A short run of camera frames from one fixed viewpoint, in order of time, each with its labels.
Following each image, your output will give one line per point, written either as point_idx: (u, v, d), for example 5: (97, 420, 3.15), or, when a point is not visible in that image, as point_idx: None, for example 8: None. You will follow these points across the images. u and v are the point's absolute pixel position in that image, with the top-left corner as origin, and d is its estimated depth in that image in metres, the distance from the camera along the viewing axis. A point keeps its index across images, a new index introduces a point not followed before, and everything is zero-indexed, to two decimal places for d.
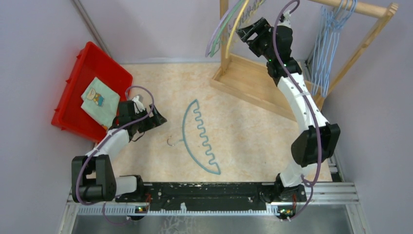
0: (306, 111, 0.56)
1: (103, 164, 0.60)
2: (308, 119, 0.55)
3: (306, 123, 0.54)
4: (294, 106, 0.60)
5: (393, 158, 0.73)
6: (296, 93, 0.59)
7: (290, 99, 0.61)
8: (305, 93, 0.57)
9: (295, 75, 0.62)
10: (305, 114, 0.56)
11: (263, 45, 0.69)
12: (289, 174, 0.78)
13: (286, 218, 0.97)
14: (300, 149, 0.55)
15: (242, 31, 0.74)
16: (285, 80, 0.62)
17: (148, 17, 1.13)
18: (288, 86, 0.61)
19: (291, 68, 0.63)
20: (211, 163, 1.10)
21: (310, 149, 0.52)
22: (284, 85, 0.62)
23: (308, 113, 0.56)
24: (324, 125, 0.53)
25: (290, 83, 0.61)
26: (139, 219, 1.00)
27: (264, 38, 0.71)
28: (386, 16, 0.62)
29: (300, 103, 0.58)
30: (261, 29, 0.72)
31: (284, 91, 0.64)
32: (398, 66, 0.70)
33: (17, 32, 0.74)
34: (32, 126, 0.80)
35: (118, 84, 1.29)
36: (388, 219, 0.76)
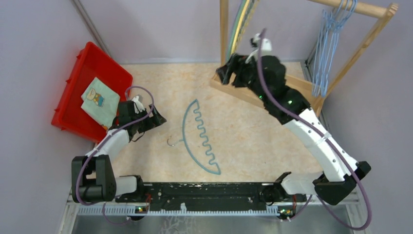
0: (334, 158, 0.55)
1: (103, 165, 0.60)
2: (340, 166, 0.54)
3: (340, 172, 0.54)
4: (316, 150, 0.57)
5: (394, 158, 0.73)
6: (318, 138, 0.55)
7: (309, 142, 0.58)
8: (328, 136, 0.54)
9: (305, 112, 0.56)
10: (334, 162, 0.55)
11: (247, 82, 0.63)
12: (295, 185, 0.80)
13: (286, 218, 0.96)
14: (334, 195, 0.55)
15: (221, 71, 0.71)
16: (298, 123, 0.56)
17: (147, 17, 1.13)
18: (304, 130, 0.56)
19: (296, 101, 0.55)
20: (211, 163, 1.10)
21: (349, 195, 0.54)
22: (296, 127, 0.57)
23: (336, 159, 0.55)
24: (356, 168, 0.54)
25: (305, 126, 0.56)
26: (139, 219, 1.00)
27: (244, 71, 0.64)
28: (386, 16, 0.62)
29: (325, 149, 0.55)
30: (237, 65, 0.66)
31: (297, 132, 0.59)
32: (398, 66, 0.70)
33: (17, 32, 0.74)
34: (31, 126, 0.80)
35: (118, 84, 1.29)
36: (388, 219, 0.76)
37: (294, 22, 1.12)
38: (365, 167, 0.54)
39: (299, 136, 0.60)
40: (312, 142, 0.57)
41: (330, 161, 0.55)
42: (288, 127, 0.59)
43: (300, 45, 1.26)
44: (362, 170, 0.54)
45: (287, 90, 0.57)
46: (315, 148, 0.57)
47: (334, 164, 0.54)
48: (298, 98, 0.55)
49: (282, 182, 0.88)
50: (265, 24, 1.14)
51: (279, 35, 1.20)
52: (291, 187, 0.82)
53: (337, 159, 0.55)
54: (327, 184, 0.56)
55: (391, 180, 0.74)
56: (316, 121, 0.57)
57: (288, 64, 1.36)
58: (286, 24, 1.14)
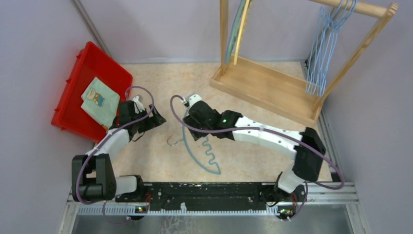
0: (279, 140, 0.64)
1: (103, 164, 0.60)
2: (287, 143, 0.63)
3: (290, 146, 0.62)
4: (264, 142, 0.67)
5: (393, 158, 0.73)
6: (257, 132, 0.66)
7: (256, 140, 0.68)
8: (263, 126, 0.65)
9: (240, 121, 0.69)
10: (281, 142, 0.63)
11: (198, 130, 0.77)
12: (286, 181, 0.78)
13: (286, 218, 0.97)
14: (307, 171, 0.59)
15: None
16: (236, 132, 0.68)
17: (147, 17, 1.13)
18: (245, 133, 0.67)
19: (230, 119, 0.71)
20: (211, 163, 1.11)
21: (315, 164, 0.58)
22: (239, 135, 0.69)
23: (282, 140, 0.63)
24: (301, 137, 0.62)
25: (244, 131, 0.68)
26: (139, 219, 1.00)
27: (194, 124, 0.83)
28: (386, 16, 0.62)
29: (269, 137, 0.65)
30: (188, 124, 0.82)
31: (245, 138, 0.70)
32: (398, 66, 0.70)
33: (17, 31, 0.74)
34: (31, 126, 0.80)
35: (118, 84, 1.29)
36: (388, 219, 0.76)
37: (294, 22, 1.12)
38: (311, 132, 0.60)
39: (249, 140, 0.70)
40: (256, 137, 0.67)
41: (277, 142, 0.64)
42: (237, 139, 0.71)
43: (300, 45, 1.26)
44: (311, 136, 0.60)
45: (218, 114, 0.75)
46: (262, 141, 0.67)
47: (281, 143, 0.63)
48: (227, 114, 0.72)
49: (279, 183, 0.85)
50: (265, 23, 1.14)
51: (279, 35, 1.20)
52: (286, 184, 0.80)
53: (282, 139, 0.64)
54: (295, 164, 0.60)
55: (391, 179, 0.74)
56: (251, 121, 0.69)
57: (288, 64, 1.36)
58: (286, 24, 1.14)
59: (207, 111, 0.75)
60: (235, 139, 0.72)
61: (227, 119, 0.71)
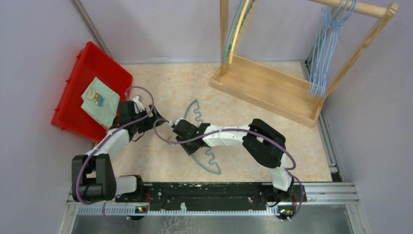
0: (234, 134, 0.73)
1: (103, 164, 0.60)
2: (239, 135, 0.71)
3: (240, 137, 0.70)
4: (225, 140, 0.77)
5: (394, 158, 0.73)
6: (217, 133, 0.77)
7: (219, 140, 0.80)
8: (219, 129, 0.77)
9: (207, 129, 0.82)
10: (234, 136, 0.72)
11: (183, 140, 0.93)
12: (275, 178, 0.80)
13: (286, 218, 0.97)
14: (260, 156, 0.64)
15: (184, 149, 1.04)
16: (207, 139, 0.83)
17: (147, 17, 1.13)
18: (211, 136, 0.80)
19: (202, 128, 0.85)
20: (211, 163, 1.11)
21: (267, 148, 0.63)
22: (208, 139, 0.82)
23: (235, 134, 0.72)
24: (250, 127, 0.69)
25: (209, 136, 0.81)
26: (139, 219, 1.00)
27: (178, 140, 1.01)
28: (386, 16, 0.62)
29: (227, 135, 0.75)
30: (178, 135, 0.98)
31: (213, 141, 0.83)
32: (398, 67, 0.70)
33: (17, 32, 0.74)
34: (31, 126, 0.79)
35: (118, 84, 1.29)
36: (388, 218, 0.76)
37: (295, 21, 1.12)
38: (257, 122, 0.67)
39: (217, 142, 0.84)
40: (218, 138, 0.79)
41: (232, 138, 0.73)
42: (211, 144, 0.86)
43: (300, 45, 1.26)
44: (256, 125, 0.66)
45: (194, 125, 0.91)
46: (224, 140, 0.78)
47: (234, 137, 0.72)
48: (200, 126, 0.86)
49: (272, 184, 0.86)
50: (265, 23, 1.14)
51: (279, 35, 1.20)
52: (277, 181, 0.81)
53: (234, 134, 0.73)
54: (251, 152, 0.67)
55: (391, 179, 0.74)
56: (215, 126, 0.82)
57: (288, 64, 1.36)
58: (286, 24, 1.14)
59: (186, 126, 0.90)
60: (209, 144, 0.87)
61: (199, 130, 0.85)
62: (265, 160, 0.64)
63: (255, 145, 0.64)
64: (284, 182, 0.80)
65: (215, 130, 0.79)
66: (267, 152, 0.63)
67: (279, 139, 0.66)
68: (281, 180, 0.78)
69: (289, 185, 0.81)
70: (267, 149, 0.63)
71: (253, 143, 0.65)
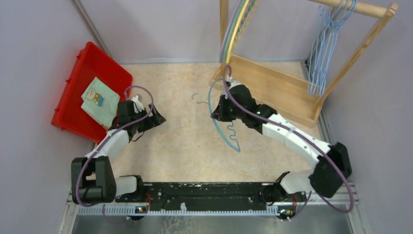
0: (305, 145, 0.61)
1: (103, 166, 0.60)
2: (311, 150, 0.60)
3: (314, 155, 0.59)
4: (290, 143, 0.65)
5: (394, 157, 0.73)
6: (286, 132, 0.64)
7: (282, 139, 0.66)
8: (293, 128, 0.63)
9: (274, 117, 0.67)
10: (307, 147, 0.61)
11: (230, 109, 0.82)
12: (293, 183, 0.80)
13: (286, 218, 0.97)
14: (321, 182, 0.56)
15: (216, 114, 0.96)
16: (267, 126, 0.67)
17: (147, 17, 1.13)
18: (274, 129, 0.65)
19: (265, 113, 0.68)
20: (232, 138, 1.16)
21: (334, 177, 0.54)
22: (269, 129, 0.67)
23: (307, 146, 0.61)
24: (329, 148, 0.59)
25: (274, 126, 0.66)
26: (139, 219, 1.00)
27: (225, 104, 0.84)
28: (386, 16, 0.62)
29: (293, 140, 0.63)
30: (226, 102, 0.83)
31: (272, 134, 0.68)
32: (398, 67, 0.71)
33: (17, 32, 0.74)
34: (31, 126, 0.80)
35: (118, 84, 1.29)
36: (388, 218, 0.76)
37: (295, 21, 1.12)
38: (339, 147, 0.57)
39: (274, 137, 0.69)
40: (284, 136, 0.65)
41: (303, 147, 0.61)
42: (265, 133, 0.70)
43: (300, 45, 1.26)
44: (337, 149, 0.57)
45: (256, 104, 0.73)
46: (288, 141, 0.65)
47: (306, 149, 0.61)
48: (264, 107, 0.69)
49: (281, 181, 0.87)
50: (265, 23, 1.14)
51: (279, 34, 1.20)
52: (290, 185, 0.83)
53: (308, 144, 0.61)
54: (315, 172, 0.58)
55: (390, 178, 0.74)
56: (284, 120, 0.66)
57: (288, 64, 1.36)
58: (286, 24, 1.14)
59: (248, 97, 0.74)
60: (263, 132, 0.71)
61: (261, 111, 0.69)
62: (324, 186, 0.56)
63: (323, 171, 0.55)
64: (293, 187, 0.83)
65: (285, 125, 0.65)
66: (328, 181, 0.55)
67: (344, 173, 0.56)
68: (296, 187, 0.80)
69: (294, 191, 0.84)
70: (329, 177, 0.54)
71: (327, 167, 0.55)
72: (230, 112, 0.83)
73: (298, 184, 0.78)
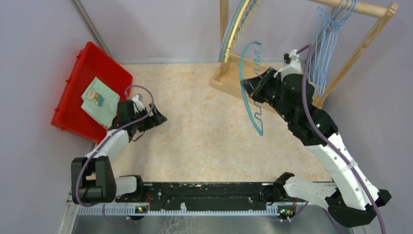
0: (357, 187, 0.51)
1: (103, 166, 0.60)
2: (363, 196, 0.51)
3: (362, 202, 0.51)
4: (339, 176, 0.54)
5: (394, 158, 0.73)
6: (343, 166, 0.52)
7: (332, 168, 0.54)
8: (353, 165, 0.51)
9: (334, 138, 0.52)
10: (358, 190, 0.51)
11: (271, 95, 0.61)
12: (300, 191, 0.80)
13: (286, 218, 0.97)
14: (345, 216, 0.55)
15: (248, 84, 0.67)
16: (326, 149, 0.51)
17: (147, 17, 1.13)
18: (330, 157, 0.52)
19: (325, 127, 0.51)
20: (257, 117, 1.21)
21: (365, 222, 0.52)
22: (322, 152, 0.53)
23: (359, 189, 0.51)
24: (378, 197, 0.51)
25: (332, 152, 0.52)
26: (139, 219, 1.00)
27: (270, 86, 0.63)
28: (386, 16, 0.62)
29: (348, 178, 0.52)
30: (271, 82, 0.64)
31: (321, 156, 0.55)
32: (397, 67, 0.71)
33: (18, 32, 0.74)
34: (31, 125, 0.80)
35: (118, 84, 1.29)
36: (388, 219, 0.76)
37: (295, 21, 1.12)
38: (385, 195, 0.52)
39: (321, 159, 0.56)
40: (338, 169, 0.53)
41: (353, 189, 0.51)
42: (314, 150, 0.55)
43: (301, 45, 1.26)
44: (383, 199, 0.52)
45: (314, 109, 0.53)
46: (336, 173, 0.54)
47: (357, 192, 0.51)
48: (326, 120, 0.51)
49: (284, 184, 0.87)
50: (265, 23, 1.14)
51: (280, 34, 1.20)
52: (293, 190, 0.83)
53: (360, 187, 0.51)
54: (345, 209, 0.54)
55: (390, 178, 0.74)
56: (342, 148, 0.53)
57: None
58: (286, 24, 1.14)
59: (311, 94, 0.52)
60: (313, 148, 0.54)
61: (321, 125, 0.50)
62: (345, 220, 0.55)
63: (362, 219, 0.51)
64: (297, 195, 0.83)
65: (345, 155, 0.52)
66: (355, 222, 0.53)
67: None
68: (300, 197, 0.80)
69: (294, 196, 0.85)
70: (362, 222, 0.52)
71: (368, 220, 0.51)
72: (270, 100, 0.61)
73: (303, 192, 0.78)
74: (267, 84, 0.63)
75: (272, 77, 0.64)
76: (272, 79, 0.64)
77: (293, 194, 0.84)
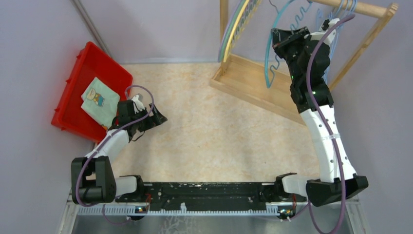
0: (333, 159, 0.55)
1: (103, 166, 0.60)
2: (335, 168, 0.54)
3: (332, 174, 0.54)
4: (319, 146, 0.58)
5: (394, 158, 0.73)
6: (325, 135, 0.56)
7: (315, 137, 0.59)
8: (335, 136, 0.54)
9: (326, 108, 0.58)
10: (332, 162, 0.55)
11: (291, 54, 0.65)
12: (292, 183, 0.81)
13: (286, 218, 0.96)
14: (316, 191, 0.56)
15: (278, 33, 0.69)
16: (312, 114, 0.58)
17: (147, 17, 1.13)
18: (315, 123, 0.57)
19: (320, 97, 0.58)
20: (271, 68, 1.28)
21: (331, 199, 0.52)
22: (310, 119, 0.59)
23: (334, 162, 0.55)
24: (352, 178, 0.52)
25: (318, 120, 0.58)
26: (139, 219, 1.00)
27: (296, 45, 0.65)
28: (386, 16, 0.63)
29: (328, 147, 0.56)
30: (298, 41, 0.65)
31: (309, 125, 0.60)
32: (397, 67, 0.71)
33: (18, 33, 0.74)
34: (31, 126, 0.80)
35: (118, 84, 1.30)
36: (388, 219, 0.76)
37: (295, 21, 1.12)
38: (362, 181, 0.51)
39: (309, 129, 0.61)
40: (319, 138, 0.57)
41: (328, 160, 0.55)
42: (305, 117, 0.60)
43: None
44: (356, 182, 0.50)
45: (319, 83, 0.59)
46: (318, 144, 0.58)
47: (330, 164, 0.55)
48: (324, 92, 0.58)
49: (283, 177, 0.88)
50: (265, 23, 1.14)
51: None
52: (290, 185, 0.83)
53: (336, 160, 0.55)
54: (318, 184, 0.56)
55: (389, 178, 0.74)
56: (330, 121, 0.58)
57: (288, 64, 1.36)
58: (286, 24, 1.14)
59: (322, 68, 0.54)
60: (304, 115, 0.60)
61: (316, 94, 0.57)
62: (316, 196, 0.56)
63: (327, 192, 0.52)
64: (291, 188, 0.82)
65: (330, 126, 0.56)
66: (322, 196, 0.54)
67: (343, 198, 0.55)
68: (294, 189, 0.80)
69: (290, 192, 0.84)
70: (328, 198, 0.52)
71: (333, 196, 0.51)
72: (290, 58, 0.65)
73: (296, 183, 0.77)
74: (294, 42, 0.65)
75: (302, 37, 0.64)
76: (301, 39, 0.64)
77: (291, 190, 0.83)
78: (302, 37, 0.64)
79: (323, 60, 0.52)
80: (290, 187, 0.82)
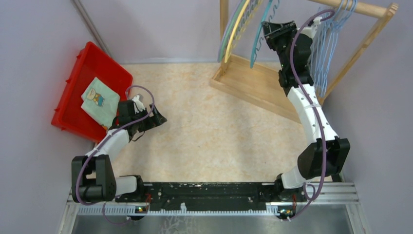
0: (315, 123, 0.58)
1: (103, 164, 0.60)
2: (317, 131, 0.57)
3: (314, 136, 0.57)
4: (304, 116, 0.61)
5: (394, 157, 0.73)
6: (307, 104, 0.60)
7: (299, 109, 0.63)
8: (315, 105, 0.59)
9: (307, 87, 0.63)
10: (314, 126, 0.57)
11: (281, 45, 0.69)
12: (291, 179, 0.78)
13: (286, 218, 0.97)
14: (306, 164, 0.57)
15: (268, 25, 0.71)
16: (295, 90, 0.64)
17: (147, 17, 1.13)
18: (298, 96, 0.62)
19: (303, 79, 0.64)
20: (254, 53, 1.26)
21: (316, 160, 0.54)
22: (294, 95, 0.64)
23: (316, 125, 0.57)
24: (333, 139, 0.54)
25: (300, 94, 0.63)
26: (139, 219, 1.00)
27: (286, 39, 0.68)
28: (386, 16, 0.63)
29: (309, 115, 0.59)
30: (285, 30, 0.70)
31: (294, 101, 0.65)
32: (397, 67, 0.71)
33: (18, 33, 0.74)
34: (31, 126, 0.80)
35: (118, 84, 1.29)
36: (387, 219, 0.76)
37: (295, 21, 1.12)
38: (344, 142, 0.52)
39: (294, 106, 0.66)
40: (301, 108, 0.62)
41: (310, 125, 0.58)
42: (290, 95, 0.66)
43: None
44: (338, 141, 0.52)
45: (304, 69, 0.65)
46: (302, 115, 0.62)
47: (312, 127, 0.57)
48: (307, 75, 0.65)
49: (282, 174, 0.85)
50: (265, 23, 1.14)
51: None
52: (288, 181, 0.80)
53: (317, 125, 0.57)
54: (305, 150, 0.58)
55: (390, 178, 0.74)
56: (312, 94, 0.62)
57: None
58: None
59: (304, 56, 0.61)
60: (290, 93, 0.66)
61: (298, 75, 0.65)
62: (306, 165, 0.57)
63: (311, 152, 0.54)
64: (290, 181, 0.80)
65: (310, 98, 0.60)
66: (310, 164, 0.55)
67: (332, 167, 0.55)
68: (292, 181, 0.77)
69: (290, 187, 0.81)
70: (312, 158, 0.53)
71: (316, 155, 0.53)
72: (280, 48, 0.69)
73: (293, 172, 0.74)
74: (284, 35, 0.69)
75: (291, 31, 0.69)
76: (290, 32, 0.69)
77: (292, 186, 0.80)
78: (291, 30, 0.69)
79: (305, 50, 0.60)
80: (290, 184, 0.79)
